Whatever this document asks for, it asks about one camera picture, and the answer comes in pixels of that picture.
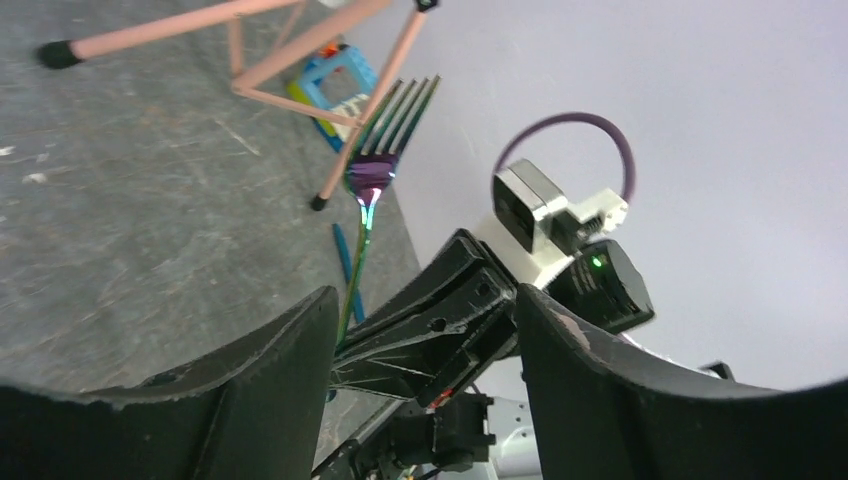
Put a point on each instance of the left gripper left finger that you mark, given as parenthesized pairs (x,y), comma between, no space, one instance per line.
(251,409)

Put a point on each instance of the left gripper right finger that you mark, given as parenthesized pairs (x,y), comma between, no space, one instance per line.
(604,409)

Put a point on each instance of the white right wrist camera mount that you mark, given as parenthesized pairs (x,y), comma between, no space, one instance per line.
(535,231)

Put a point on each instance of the colourful toy block house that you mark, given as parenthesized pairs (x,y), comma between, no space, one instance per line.
(338,78)

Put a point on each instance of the pink music stand tripod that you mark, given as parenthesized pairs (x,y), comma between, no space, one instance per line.
(285,53)

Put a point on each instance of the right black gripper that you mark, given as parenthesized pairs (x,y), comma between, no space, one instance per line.
(422,349)

